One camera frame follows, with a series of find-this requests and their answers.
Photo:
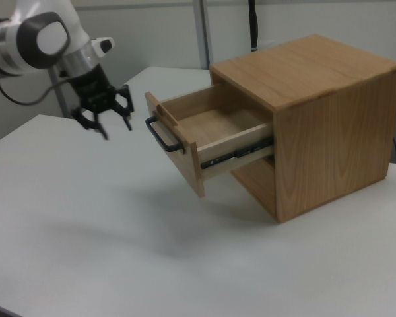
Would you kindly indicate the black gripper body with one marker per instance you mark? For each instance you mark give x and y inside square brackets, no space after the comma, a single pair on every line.
[92,89]

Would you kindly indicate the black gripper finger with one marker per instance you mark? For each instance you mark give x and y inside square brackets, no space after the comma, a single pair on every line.
[90,125]
[127,105]

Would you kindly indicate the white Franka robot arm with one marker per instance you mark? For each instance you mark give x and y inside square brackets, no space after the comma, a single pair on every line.
[36,36]

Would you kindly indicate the light wooden two-drawer cabinet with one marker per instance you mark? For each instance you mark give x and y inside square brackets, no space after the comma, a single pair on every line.
[326,132]

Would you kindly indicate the grey stand pole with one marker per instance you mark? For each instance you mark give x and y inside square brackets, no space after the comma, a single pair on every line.
[62,99]

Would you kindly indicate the grey partition frame post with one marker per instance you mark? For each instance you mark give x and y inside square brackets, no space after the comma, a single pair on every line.
[203,33]

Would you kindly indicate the black drawer slide rail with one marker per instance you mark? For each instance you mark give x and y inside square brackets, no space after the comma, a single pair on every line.
[237,153]

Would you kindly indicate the black camera stand pole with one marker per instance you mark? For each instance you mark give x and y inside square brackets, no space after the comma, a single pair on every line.
[253,26]

